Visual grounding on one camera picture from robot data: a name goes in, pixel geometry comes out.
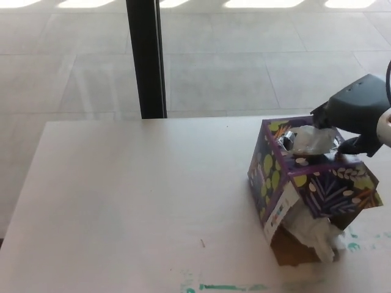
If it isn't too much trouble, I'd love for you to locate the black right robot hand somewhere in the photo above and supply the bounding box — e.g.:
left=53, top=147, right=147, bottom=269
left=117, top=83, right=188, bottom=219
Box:
left=310, top=74, right=391, bottom=158

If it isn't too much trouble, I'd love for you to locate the white tissue sheet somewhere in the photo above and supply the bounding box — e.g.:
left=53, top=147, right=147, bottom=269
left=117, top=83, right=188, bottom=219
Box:
left=289, top=124, right=337, bottom=155

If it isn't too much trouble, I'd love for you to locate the purple floral tissue box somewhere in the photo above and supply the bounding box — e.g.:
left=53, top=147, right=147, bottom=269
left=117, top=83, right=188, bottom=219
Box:
left=247, top=115, right=384, bottom=267

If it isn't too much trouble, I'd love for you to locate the crumpled white tissue wad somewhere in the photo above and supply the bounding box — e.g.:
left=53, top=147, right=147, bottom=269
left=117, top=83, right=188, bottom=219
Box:
left=281, top=203, right=346, bottom=264

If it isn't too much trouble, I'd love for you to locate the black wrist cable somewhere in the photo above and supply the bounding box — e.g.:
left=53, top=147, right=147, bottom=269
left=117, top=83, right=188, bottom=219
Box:
left=385, top=59, right=391, bottom=102

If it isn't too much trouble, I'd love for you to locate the black window frame post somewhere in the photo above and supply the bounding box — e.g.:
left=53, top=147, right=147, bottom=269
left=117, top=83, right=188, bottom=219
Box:
left=125, top=0, right=169, bottom=120

